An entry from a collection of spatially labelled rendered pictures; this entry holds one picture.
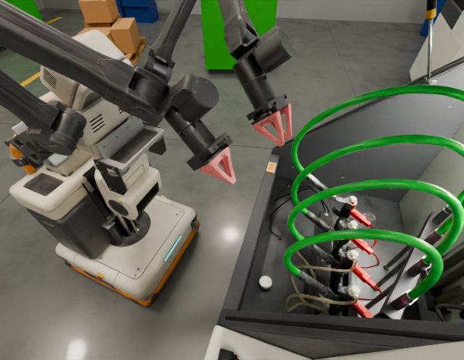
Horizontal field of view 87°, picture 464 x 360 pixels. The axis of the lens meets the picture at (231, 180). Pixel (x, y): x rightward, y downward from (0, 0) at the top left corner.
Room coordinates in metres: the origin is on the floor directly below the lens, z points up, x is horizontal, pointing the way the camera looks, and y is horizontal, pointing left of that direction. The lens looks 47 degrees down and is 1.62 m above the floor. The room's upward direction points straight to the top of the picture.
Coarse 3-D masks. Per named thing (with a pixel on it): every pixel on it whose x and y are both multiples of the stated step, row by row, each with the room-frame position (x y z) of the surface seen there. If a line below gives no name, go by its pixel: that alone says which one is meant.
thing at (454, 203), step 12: (372, 180) 0.27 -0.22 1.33; (384, 180) 0.26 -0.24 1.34; (396, 180) 0.25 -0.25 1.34; (408, 180) 0.25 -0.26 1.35; (324, 192) 0.28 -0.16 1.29; (336, 192) 0.27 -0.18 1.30; (432, 192) 0.23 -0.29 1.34; (444, 192) 0.23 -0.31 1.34; (300, 204) 0.29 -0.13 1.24; (456, 204) 0.22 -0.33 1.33; (288, 216) 0.30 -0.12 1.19; (456, 216) 0.22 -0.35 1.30; (288, 228) 0.29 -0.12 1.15; (456, 228) 0.21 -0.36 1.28; (444, 240) 0.22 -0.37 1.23; (324, 252) 0.27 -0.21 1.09; (444, 252) 0.21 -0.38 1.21; (420, 264) 0.21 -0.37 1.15
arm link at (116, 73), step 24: (0, 0) 0.43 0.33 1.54; (0, 24) 0.39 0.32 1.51; (24, 24) 0.41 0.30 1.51; (48, 24) 0.44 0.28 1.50; (24, 48) 0.40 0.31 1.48; (48, 48) 0.40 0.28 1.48; (72, 48) 0.42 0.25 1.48; (72, 72) 0.40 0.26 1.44; (96, 72) 0.40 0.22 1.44; (120, 72) 0.42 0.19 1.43; (144, 72) 0.45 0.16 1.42; (120, 96) 0.40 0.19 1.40; (144, 96) 0.41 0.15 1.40
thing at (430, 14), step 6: (432, 0) 0.68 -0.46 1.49; (432, 6) 0.68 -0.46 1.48; (426, 12) 0.69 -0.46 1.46; (432, 12) 0.68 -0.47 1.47; (426, 18) 0.69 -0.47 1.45; (432, 18) 0.68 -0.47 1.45; (432, 24) 0.68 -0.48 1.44; (432, 30) 0.68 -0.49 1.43; (432, 36) 0.67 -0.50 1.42; (426, 78) 0.66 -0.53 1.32; (426, 84) 0.65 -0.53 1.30; (432, 84) 0.65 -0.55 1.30
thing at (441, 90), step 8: (392, 88) 0.41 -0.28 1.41; (400, 88) 0.41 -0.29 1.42; (408, 88) 0.40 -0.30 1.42; (416, 88) 0.40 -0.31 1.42; (424, 88) 0.39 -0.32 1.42; (432, 88) 0.39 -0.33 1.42; (440, 88) 0.39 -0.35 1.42; (448, 88) 0.39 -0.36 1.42; (360, 96) 0.42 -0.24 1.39; (368, 96) 0.42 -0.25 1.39; (376, 96) 0.41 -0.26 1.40; (384, 96) 0.41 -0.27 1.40; (456, 96) 0.38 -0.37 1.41; (336, 104) 0.44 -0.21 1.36; (344, 104) 0.43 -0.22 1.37; (352, 104) 0.42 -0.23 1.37; (328, 112) 0.43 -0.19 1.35; (312, 120) 0.45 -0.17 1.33; (320, 120) 0.44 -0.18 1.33; (304, 128) 0.45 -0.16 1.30; (296, 136) 0.45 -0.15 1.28; (296, 144) 0.45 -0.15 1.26; (296, 152) 0.45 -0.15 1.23; (296, 160) 0.45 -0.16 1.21; (448, 208) 0.34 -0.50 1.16
